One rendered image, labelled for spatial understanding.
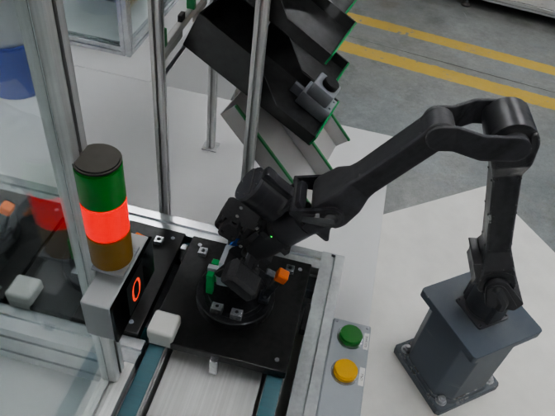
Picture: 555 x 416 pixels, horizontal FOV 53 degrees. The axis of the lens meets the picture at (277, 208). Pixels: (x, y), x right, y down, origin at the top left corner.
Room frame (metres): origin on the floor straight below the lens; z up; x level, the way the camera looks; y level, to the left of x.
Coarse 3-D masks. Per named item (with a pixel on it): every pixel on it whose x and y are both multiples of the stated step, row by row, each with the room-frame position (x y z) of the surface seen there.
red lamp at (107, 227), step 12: (84, 216) 0.40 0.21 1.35; (96, 216) 0.40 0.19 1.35; (108, 216) 0.40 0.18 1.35; (120, 216) 0.41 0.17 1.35; (84, 228) 0.41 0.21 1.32; (96, 228) 0.40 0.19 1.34; (108, 228) 0.40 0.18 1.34; (120, 228) 0.41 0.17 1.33; (96, 240) 0.40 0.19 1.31; (108, 240) 0.40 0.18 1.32
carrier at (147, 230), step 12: (132, 228) 0.73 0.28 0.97; (144, 228) 0.73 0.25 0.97; (156, 228) 0.73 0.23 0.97; (168, 240) 0.71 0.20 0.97; (180, 240) 0.71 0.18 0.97; (156, 252) 0.67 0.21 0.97; (168, 252) 0.68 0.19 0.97; (156, 264) 0.65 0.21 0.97; (168, 264) 0.65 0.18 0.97; (156, 276) 0.62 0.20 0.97; (168, 276) 0.64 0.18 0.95; (156, 288) 0.59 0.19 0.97; (144, 300) 0.56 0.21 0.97; (156, 300) 0.58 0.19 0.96; (144, 312) 0.54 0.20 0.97; (132, 324) 0.51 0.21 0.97; (144, 324) 0.52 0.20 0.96; (132, 336) 0.50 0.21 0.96
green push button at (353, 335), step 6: (348, 324) 0.58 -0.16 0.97; (342, 330) 0.56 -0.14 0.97; (348, 330) 0.56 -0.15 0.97; (354, 330) 0.57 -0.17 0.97; (360, 330) 0.57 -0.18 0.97; (342, 336) 0.55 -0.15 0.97; (348, 336) 0.55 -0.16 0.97; (354, 336) 0.55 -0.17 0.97; (360, 336) 0.56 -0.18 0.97; (342, 342) 0.54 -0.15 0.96; (348, 342) 0.54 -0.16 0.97; (354, 342) 0.54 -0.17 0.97; (360, 342) 0.55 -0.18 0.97
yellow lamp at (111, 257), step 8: (128, 232) 0.42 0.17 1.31; (88, 240) 0.40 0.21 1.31; (120, 240) 0.41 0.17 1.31; (128, 240) 0.42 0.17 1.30; (88, 248) 0.41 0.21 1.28; (96, 248) 0.40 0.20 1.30; (104, 248) 0.40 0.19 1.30; (112, 248) 0.40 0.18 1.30; (120, 248) 0.41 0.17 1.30; (128, 248) 0.42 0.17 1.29; (96, 256) 0.40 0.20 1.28; (104, 256) 0.40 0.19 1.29; (112, 256) 0.40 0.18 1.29; (120, 256) 0.41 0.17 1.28; (128, 256) 0.41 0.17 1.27; (96, 264) 0.40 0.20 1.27; (104, 264) 0.40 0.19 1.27; (112, 264) 0.40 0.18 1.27; (120, 264) 0.40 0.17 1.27
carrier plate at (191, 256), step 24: (192, 240) 0.72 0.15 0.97; (192, 264) 0.66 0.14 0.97; (264, 264) 0.68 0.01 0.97; (192, 288) 0.60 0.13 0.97; (288, 288) 0.64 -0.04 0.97; (168, 312) 0.55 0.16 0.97; (192, 312) 0.55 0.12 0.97; (288, 312) 0.58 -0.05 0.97; (192, 336) 0.51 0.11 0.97; (216, 336) 0.51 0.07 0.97; (240, 336) 0.52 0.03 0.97; (264, 336) 0.53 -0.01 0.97; (288, 336) 0.53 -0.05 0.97; (240, 360) 0.48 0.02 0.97; (264, 360) 0.48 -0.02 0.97; (288, 360) 0.49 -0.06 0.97
